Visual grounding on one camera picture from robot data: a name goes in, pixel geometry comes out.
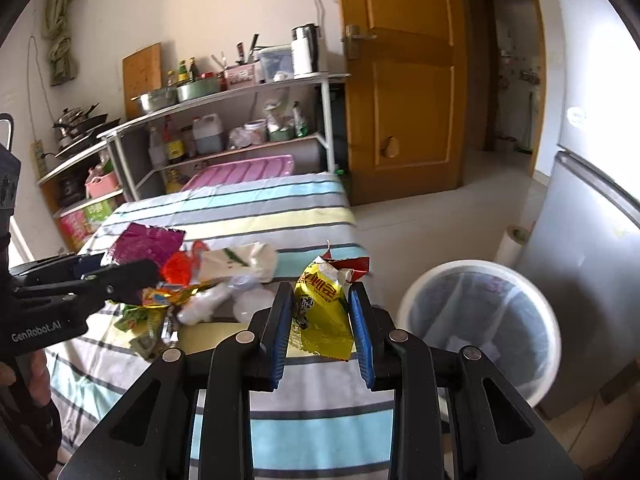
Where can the small olive sachet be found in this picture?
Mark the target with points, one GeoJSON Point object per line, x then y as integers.
{"type": "Point", "coordinates": [145, 345]}

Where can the green carton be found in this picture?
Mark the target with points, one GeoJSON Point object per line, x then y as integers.
{"type": "Point", "coordinates": [100, 211]}

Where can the steel pot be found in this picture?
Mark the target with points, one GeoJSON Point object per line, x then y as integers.
{"type": "Point", "coordinates": [70, 122]}

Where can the person's left hand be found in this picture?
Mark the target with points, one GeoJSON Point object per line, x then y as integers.
{"type": "Point", "coordinates": [36, 372]}

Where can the green basin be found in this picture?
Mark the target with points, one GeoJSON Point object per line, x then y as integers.
{"type": "Point", "coordinates": [197, 91]}

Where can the clear plastic bottle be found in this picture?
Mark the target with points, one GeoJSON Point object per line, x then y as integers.
{"type": "Point", "coordinates": [156, 150]}

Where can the purple foil wrapper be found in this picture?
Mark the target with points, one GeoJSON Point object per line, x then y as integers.
{"type": "Point", "coordinates": [145, 245]}

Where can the pink plastic tray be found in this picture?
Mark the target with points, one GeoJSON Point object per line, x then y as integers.
{"type": "Point", "coordinates": [240, 172]}

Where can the red orange wrapper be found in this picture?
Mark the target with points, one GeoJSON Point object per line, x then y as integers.
{"type": "Point", "coordinates": [177, 267]}

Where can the black appliance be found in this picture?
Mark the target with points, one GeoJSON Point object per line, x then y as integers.
{"type": "Point", "coordinates": [337, 130]}

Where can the clear plastic bag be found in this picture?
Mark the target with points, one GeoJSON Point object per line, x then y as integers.
{"type": "Point", "coordinates": [239, 139]}

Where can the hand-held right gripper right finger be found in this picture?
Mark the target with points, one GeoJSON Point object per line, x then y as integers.
{"type": "Point", "coordinates": [362, 340]}

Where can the white trash bin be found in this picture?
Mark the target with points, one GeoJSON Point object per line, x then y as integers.
{"type": "Point", "coordinates": [475, 320]}

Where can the steel basin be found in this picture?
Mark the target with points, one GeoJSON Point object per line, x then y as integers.
{"type": "Point", "coordinates": [156, 101]}

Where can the low white shelf rack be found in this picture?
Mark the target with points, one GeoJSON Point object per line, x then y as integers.
{"type": "Point", "coordinates": [70, 162]}

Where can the green bottle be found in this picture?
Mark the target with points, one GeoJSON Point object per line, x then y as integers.
{"type": "Point", "coordinates": [301, 122]}

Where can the crumpled white plastic bag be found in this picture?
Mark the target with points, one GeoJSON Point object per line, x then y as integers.
{"type": "Point", "coordinates": [200, 307]}

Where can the yellow foil wrapper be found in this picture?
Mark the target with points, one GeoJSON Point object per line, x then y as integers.
{"type": "Point", "coordinates": [165, 296]}

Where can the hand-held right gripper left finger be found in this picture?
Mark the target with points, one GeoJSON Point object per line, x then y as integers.
{"type": "Point", "coordinates": [277, 340]}

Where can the green wrapper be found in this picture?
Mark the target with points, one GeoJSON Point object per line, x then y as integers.
{"type": "Point", "coordinates": [135, 317]}

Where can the wooden door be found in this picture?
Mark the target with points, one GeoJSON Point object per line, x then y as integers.
{"type": "Point", "coordinates": [400, 85]}

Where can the yellow snack packet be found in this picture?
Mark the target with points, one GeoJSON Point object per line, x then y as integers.
{"type": "Point", "coordinates": [320, 305]}

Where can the hanging green cloth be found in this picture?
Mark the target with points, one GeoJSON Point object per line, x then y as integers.
{"type": "Point", "coordinates": [60, 45]}

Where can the white electric kettle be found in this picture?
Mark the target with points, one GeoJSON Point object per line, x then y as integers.
{"type": "Point", "coordinates": [302, 55]}

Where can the plastic oil jug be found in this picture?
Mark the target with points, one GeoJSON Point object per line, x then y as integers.
{"type": "Point", "coordinates": [207, 135]}

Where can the white paper bag green print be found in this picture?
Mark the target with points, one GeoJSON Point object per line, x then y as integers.
{"type": "Point", "coordinates": [250, 260]}

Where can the dark bottle yellow label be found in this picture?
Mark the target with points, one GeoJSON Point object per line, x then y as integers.
{"type": "Point", "coordinates": [175, 147]}

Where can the striped cloth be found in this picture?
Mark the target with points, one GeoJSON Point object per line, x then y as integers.
{"type": "Point", "coordinates": [250, 210]}

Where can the black cooker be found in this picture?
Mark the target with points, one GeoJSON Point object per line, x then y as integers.
{"type": "Point", "coordinates": [70, 187]}

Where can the power strip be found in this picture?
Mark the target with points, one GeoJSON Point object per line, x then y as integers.
{"type": "Point", "coordinates": [37, 155]}

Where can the clear plastic cup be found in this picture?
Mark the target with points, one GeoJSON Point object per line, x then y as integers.
{"type": "Point", "coordinates": [250, 305]}

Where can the white plastic tub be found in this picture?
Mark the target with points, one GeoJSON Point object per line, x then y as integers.
{"type": "Point", "coordinates": [256, 131]}

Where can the paper towel roll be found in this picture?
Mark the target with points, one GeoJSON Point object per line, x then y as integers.
{"type": "Point", "coordinates": [510, 247]}

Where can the white metal shelf rack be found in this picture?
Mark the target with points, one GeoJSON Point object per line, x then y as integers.
{"type": "Point", "coordinates": [250, 87]}

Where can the white shopping bag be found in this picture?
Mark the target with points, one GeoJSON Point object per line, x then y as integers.
{"type": "Point", "coordinates": [277, 115]}

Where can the wooden cutting board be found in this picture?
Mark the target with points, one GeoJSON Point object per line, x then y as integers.
{"type": "Point", "coordinates": [142, 72]}

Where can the black frying pan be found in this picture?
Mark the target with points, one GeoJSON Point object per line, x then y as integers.
{"type": "Point", "coordinates": [102, 124]}

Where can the wooden door frame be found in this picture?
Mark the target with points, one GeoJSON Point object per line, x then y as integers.
{"type": "Point", "coordinates": [538, 85]}

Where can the pink utensil holder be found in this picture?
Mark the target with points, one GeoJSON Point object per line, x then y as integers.
{"type": "Point", "coordinates": [241, 77]}

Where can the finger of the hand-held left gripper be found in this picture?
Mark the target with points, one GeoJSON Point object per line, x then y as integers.
{"type": "Point", "coordinates": [90, 263]}
{"type": "Point", "coordinates": [125, 277]}

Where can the silver refrigerator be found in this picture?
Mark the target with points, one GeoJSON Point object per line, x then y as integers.
{"type": "Point", "coordinates": [575, 235]}

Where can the green bowl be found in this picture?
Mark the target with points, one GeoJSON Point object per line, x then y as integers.
{"type": "Point", "coordinates": [281, 135]}

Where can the pink basket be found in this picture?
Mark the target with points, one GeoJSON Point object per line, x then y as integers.
{"type": "Point", "coordinates": [102, 184]}

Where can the red carton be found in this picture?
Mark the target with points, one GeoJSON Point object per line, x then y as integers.
{"type": "Point", "coordinates": [75, 227]}

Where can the clear storage box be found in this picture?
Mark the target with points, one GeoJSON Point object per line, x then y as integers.
{"type": "Point", "coordinates": [275, 65]}

